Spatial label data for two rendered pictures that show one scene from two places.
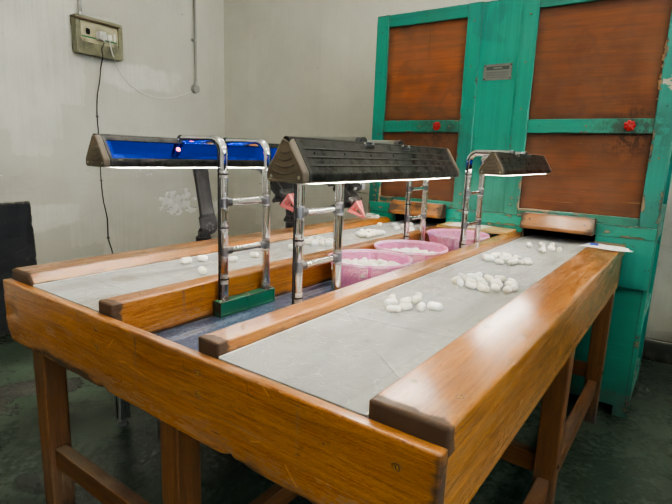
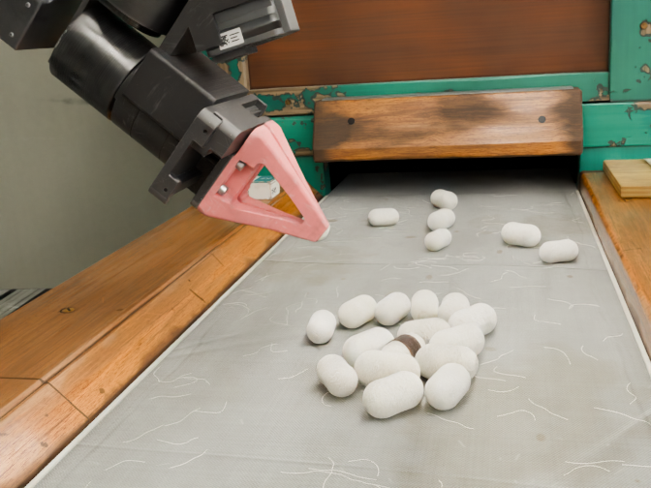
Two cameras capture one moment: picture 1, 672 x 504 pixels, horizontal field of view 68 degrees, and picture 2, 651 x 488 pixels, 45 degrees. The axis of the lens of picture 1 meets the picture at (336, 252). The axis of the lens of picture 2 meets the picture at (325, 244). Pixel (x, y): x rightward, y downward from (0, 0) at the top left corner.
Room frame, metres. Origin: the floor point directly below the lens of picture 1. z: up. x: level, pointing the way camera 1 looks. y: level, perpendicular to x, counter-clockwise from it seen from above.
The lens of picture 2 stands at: (1.77, 0.06, 0.94)
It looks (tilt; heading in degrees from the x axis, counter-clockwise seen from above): 15 degrees down; 338
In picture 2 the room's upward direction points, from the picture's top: 4 degrees counter-clockwise
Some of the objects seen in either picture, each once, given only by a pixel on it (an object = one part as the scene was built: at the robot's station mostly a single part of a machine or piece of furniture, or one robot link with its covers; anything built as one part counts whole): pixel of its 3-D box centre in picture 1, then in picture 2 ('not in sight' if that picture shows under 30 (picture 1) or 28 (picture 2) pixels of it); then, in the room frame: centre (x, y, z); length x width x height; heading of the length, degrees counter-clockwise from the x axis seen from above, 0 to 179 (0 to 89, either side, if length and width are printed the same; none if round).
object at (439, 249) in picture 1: (409, 258); not in sight; (1.78, -0.27, 0.72); 0.27 x 0.27 x 0.10
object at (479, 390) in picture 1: (558, 314); not in sight; (1.33, -0.62, 0.67); 1.81 x 0.12 x 0.19; 145
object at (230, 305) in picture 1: (224, 221); not in sight; (1.32, 0.30, 0.90); 0.20 x 0.19 x 0.45; 145
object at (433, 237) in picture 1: (456, 243); not in sight; (2.14, -0.53, 0.72); 0.27 x 0.27 x 0.10
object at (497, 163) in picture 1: (520, 163); not in sight; (1.84, -0.65, 1.08); 0.62 x 0.08 x 0.07; 145
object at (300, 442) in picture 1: (147, 372); not in sight; (0.90, 0.36, 0.66); 1.22 x 0.02 x 0.16; 55
